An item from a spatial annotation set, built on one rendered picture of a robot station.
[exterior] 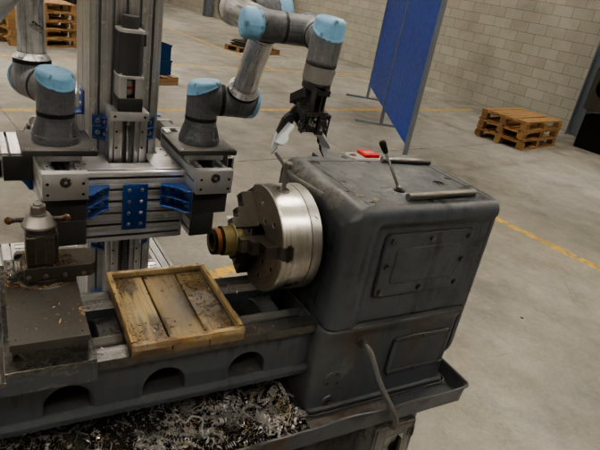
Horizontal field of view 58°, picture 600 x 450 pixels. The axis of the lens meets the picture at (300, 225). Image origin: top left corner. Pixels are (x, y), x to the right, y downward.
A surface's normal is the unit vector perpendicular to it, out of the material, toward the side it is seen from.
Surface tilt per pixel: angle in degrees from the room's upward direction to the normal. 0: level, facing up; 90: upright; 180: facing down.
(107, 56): 90
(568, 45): 90
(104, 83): 90
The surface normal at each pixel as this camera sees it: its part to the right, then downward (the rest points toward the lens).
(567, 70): -0.78, 0.13
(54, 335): 0.17, -0.90
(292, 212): 0.42, -0.44
